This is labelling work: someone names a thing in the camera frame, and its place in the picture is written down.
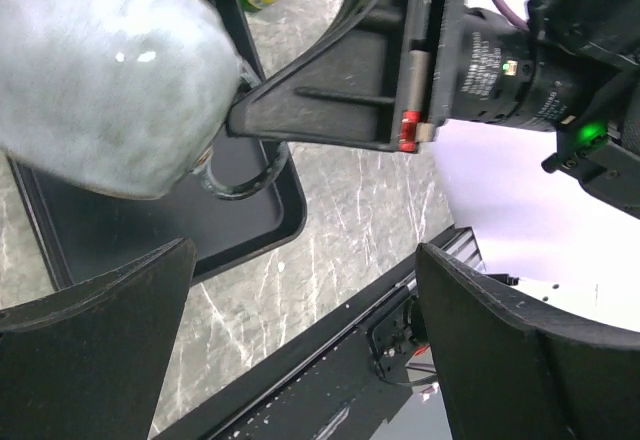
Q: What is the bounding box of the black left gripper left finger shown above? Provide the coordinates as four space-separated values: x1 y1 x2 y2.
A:
1 239 196 439

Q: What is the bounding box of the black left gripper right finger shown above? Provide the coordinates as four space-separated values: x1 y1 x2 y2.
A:
416 244 639 439

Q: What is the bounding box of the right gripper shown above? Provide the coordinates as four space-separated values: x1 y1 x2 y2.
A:
227 0 465 153

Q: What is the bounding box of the grey mug white rim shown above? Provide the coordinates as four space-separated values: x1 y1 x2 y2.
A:
1 0 289 200

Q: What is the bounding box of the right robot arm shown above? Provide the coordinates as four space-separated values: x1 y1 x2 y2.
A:
227 0 639 439

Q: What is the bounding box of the black tray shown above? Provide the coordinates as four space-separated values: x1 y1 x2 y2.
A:
5 0 290 288

